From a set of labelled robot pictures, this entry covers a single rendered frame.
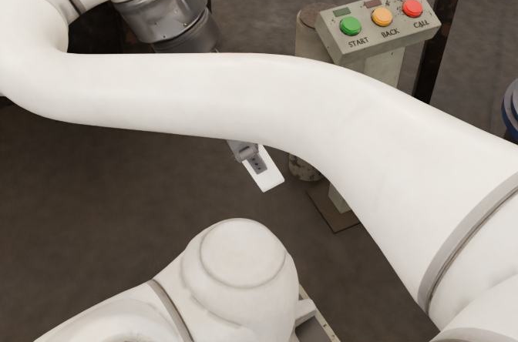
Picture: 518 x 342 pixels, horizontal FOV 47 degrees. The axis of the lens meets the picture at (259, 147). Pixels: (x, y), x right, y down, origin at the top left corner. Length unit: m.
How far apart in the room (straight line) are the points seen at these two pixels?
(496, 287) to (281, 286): 0.51
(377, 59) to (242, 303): 0.70
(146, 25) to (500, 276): 0.46
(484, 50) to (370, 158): 1.99
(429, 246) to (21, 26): 0.38
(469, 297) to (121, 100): 0.26
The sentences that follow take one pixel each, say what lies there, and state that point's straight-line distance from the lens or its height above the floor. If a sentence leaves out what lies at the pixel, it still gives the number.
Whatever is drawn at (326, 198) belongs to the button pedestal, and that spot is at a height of 0.01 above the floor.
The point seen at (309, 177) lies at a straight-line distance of 1.69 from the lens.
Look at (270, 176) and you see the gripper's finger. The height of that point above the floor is 0.76.
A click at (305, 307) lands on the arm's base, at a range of 0.99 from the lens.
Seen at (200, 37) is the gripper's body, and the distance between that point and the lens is 0.65.
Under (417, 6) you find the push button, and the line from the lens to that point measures 1.31.
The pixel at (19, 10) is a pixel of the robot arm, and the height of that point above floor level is 1.02.
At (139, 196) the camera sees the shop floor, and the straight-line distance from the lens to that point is 1.70.
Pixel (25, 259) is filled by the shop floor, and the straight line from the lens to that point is 1.66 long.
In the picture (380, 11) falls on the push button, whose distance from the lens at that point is 1.26.
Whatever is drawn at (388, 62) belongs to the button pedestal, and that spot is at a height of 0.51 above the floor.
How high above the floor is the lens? 1.30
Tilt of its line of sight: 46 degrees down
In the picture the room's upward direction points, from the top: straight up
